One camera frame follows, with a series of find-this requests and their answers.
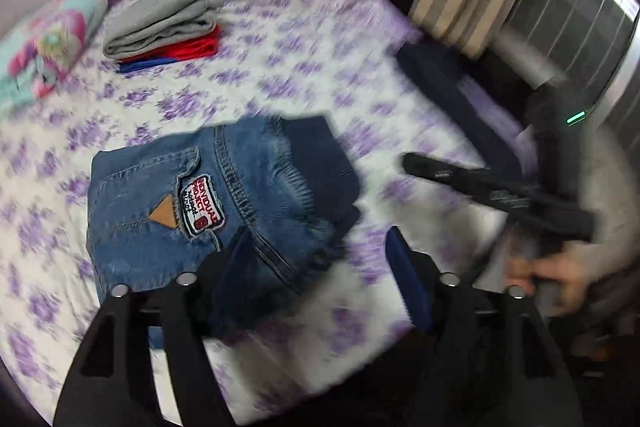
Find person's right hand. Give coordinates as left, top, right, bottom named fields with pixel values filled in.
left=504, top=243, right=602, bottom=317

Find grey sleeve forearm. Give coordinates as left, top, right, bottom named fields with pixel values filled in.
left=514, top=120, right=640, bottom=323

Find folded grey sweatpants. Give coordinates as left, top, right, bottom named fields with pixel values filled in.
left=103, top=0, right=224, bottom=61

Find folded red blue garment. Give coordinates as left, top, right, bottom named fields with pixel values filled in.
left=117, top=25, right=222, bottom=74

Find window with bars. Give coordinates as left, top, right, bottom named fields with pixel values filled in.
left=492, top=0, right=639, bottom=148

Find purple floral bed sheet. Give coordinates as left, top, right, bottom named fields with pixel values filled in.
left=1, top=0, right=502, bottom=423

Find folded floral teal blanket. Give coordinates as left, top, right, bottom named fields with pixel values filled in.
left=1, top=0, right=108, bottom=113

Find dark navy garment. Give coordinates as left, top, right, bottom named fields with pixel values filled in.
left=396, top=39, right=530, bottom=181

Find blue denim jeans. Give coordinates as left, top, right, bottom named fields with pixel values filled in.
left=87, top=115, right=361, bottom=339

